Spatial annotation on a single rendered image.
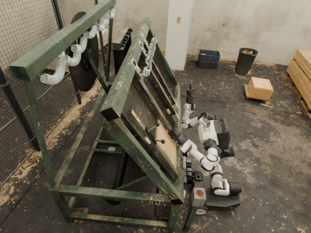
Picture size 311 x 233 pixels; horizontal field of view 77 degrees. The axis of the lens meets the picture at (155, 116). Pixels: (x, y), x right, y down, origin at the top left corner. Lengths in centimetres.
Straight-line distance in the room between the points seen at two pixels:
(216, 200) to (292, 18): 580
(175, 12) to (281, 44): 360
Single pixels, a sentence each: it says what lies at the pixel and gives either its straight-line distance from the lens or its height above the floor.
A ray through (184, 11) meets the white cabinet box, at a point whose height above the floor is 157.
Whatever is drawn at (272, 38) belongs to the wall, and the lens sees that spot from 742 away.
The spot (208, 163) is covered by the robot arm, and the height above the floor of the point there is 142.
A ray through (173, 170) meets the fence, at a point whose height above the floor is 98.
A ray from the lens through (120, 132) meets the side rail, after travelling 141.
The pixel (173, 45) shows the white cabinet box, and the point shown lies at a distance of 582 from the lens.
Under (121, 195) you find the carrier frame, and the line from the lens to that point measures 221.
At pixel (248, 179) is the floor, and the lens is 361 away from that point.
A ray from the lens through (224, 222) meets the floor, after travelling 312.
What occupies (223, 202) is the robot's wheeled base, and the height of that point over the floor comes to 17.
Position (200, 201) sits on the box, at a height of 88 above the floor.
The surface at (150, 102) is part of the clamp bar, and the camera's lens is 203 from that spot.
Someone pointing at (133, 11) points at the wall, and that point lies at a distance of 737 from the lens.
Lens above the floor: 273
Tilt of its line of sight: 40 degrees down
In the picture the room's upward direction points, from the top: 3 degrees clockwise
